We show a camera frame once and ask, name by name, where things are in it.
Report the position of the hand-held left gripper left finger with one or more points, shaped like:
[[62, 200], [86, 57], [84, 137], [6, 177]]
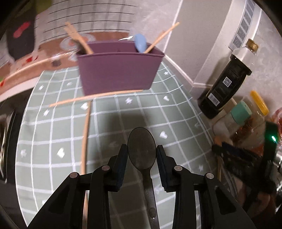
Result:
[[123, 169]]

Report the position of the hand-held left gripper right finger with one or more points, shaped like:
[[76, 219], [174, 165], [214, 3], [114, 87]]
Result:
[[163, 174]]

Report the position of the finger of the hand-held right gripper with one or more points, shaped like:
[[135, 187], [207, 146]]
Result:
[[231, 160], [233, 149]]

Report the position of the wooden spoon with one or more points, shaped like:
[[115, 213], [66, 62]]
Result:
[[219, 167]]

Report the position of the black spoon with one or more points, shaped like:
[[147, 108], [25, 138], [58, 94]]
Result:
[[142, 149]]

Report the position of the purple utensil holder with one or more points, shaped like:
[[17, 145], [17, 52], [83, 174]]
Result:
[[116, 70]]

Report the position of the person's right hand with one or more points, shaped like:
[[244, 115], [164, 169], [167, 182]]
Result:
[[267, 202]]

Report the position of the jar with teal cap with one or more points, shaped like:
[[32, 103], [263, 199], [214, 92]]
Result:
[[241, 112]]

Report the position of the jar with yellow lid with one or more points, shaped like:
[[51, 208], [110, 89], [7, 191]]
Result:
[[260, 103]]

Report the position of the black bottle with gold cap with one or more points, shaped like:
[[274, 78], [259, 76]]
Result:
[[224, 88]]

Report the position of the green checked tablecloth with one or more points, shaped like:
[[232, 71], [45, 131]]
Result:
[[66, 132]]

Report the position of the white vent panel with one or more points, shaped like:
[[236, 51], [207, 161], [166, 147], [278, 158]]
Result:
[[244, 26]]

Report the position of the blue plastic spoon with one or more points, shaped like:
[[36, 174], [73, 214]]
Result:
[[140, 43]]

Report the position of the wall poster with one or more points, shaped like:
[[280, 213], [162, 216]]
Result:
[[19, 33]]

